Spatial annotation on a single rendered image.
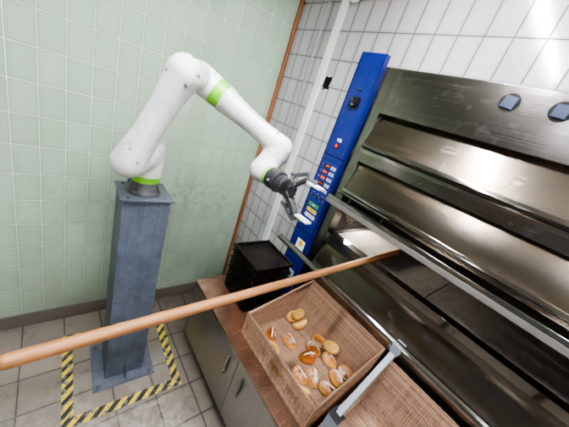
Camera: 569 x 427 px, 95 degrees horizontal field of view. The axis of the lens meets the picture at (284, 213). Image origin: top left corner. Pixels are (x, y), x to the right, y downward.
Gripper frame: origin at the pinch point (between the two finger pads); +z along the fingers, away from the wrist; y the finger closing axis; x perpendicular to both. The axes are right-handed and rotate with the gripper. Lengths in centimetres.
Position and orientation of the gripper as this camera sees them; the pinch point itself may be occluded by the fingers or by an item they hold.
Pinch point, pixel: (312, 205)
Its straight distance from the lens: 95.6
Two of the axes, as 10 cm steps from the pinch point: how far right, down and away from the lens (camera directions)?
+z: 5.9, 4.8, -6.4
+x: -7.4, 0.1, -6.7
